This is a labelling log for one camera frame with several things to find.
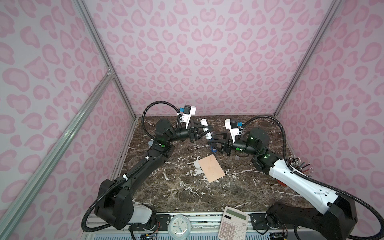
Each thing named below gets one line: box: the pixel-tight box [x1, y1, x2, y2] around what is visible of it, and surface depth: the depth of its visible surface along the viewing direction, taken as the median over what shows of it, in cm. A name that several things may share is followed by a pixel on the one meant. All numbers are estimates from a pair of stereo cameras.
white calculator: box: [218, 206, 249, 240], surface depth 72 cm
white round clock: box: [167, 213, 191, 240], surface depth 71 cm
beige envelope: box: [198, 154, 226, 183], surface depth 94 cm
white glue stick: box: [200, 118, 212, 140], surface depth 63 cm
